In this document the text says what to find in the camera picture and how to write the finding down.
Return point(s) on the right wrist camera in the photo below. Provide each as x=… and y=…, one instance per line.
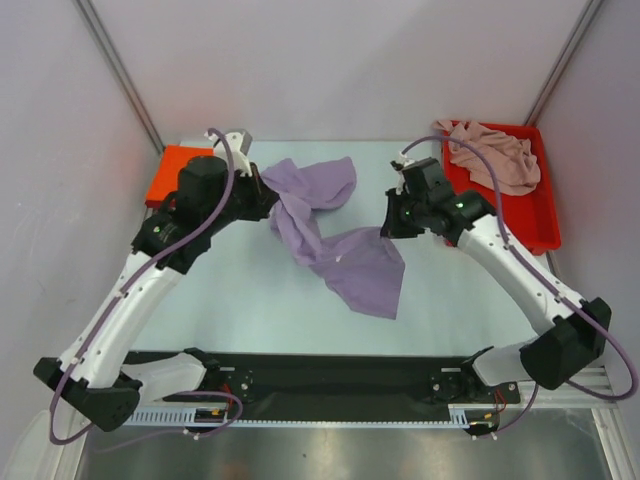
x=401, y=162

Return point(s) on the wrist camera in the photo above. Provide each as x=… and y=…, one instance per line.
x=401, y=162
x=239, y=141

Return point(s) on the aluminium frame rail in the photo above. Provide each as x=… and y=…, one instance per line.
x=508, y=398

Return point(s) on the purple t-shirt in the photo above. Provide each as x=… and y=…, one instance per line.
x=363, y=268

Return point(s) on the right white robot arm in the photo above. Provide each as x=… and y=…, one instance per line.
x=569, y=330

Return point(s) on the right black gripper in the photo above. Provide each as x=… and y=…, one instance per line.
x=396, y=216

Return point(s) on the folded orange t-shirt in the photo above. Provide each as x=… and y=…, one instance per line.
x=174, y=158

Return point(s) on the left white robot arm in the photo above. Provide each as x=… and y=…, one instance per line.
x=91, y=375

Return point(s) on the red plastic bin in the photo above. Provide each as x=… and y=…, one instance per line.
x=532, y=218

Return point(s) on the left aluminium corner post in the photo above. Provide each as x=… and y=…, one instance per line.
x=106, y=47

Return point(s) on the right aluminium corner post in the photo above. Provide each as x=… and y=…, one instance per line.
x=578, y=34

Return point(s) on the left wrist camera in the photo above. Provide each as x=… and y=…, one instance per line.
x=239, y=141

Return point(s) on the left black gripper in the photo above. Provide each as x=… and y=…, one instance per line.
x=263, y=197

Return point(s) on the aluminium corner post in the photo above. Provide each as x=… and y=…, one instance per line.
x=106, y=47
x=578, y=34

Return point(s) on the white slotted cable duct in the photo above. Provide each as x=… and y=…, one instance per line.
x=288, y=411

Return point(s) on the crumpled pink t-shirt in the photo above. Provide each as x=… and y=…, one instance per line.
x=512, y=160

